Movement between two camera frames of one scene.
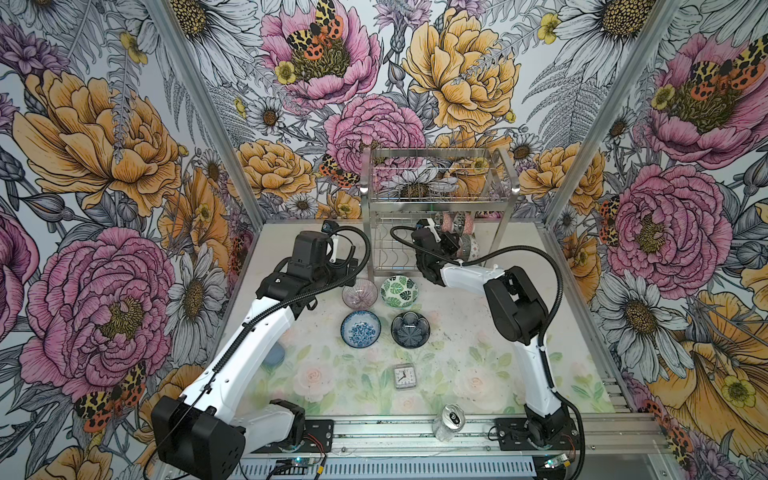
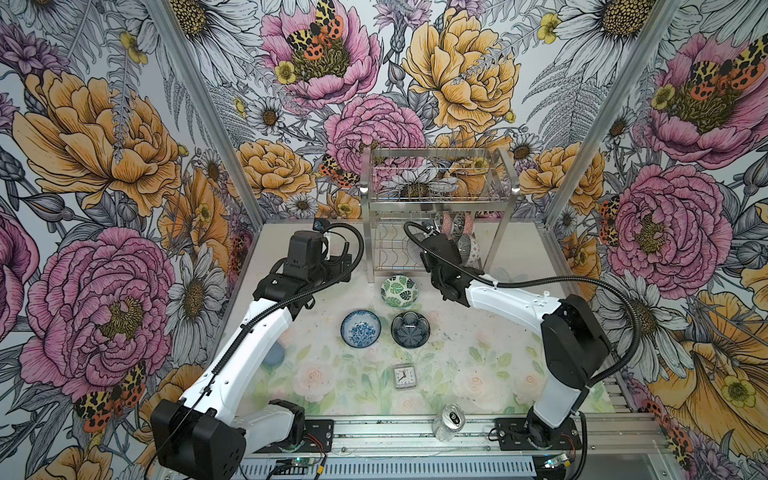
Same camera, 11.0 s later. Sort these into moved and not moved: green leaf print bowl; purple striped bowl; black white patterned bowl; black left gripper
Moved: purple striped bowl
Not moved: black white patterned bowl; black left gripper; green leaf print bowl
